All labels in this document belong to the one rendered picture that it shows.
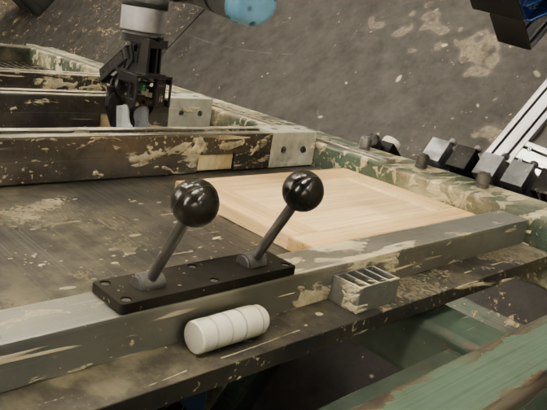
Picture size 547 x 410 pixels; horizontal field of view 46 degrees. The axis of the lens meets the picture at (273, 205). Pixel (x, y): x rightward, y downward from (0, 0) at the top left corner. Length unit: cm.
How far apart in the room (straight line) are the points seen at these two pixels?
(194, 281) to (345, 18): 263
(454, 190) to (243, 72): 219
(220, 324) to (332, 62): 245
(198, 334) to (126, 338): 6
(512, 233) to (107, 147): 64
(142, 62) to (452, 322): 63
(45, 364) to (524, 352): 38
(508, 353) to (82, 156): 68
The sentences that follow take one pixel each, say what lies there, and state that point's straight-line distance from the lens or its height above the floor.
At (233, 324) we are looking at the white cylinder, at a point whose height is 139.
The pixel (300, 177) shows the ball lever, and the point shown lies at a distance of 56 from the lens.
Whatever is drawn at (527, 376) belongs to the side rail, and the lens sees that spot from 55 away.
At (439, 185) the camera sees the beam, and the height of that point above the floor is 91.
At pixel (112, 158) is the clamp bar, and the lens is 104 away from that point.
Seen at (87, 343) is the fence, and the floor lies 148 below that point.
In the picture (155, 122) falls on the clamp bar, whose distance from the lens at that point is 149.
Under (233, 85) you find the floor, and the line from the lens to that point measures 319.
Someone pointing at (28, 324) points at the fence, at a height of 153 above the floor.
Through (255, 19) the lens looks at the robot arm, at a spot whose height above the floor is 129.
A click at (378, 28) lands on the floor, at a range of 298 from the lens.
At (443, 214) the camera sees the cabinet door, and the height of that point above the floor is 95.
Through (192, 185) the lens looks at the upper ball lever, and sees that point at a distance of 48.
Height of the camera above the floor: 182
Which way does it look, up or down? 45 degrees down
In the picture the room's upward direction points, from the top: 42 degrees counter-clockwise
